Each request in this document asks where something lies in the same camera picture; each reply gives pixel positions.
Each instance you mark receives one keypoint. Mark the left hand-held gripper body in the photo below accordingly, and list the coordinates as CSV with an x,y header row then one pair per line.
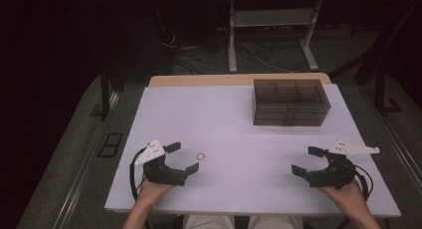
x,y
162,174

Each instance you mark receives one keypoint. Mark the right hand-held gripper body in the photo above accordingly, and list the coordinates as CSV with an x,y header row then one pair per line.
x,y
333,174

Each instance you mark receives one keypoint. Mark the smoked clear plastic drawer box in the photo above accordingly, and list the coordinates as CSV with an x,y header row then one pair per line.
x,y
288,93

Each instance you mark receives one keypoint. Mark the person's left hand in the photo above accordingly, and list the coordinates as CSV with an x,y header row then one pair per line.
x,y
152,192

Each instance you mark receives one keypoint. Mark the person's right hand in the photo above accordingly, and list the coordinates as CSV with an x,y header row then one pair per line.
x,y
345,195

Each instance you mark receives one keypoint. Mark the white board table cover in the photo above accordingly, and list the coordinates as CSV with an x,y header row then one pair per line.
x,y
239,136

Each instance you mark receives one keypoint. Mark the person's right leg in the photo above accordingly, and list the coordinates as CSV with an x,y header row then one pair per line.
x,y
275,223

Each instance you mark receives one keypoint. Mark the person's leg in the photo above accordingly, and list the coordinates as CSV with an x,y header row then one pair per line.
x,y
209,223
275,223

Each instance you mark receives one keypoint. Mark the person's left leg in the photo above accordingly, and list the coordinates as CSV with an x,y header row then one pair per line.
x,y
209,223

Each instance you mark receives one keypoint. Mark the black metal stand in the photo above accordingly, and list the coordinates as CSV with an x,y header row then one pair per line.
x,y
381,73
105,96

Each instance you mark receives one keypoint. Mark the wooden table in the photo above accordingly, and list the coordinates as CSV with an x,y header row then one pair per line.
x,y
232,79

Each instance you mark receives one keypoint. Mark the black rectangular floor frame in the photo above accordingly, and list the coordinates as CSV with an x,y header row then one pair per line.
x,y
111,145

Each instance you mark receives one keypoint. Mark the silver floor rail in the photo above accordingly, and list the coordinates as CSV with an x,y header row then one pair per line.
x,y
398,146
83,176

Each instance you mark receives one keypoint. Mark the white metal stand frame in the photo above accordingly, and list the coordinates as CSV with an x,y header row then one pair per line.
x,y
232,40

